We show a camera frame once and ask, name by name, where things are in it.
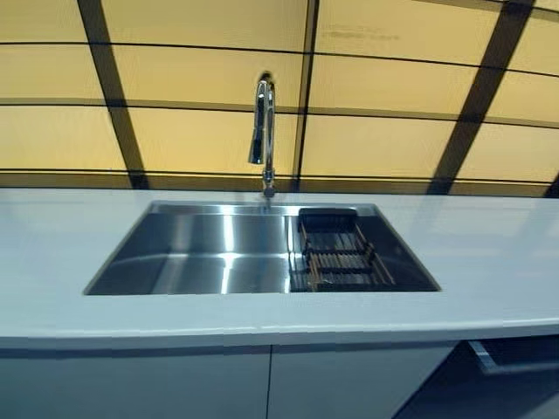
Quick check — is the dark built-in dishwasher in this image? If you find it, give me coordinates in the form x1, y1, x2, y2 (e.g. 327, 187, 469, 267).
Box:
392, 333, 559, 419

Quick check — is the black sink drying rack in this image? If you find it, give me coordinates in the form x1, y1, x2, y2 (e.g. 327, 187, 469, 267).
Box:
290, 208, 397, 292

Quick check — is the chrome gooseneck kitchen faucet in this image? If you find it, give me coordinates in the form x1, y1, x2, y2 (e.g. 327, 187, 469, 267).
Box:
247, 72, 278, 200

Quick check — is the stainless steel sink basin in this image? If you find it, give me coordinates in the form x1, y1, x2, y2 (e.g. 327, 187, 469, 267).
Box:
82, 200, 441, 296

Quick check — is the white cabinet door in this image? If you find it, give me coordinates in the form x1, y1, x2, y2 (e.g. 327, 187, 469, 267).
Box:
0, 344, 274, 419
266, 342, 458, 419

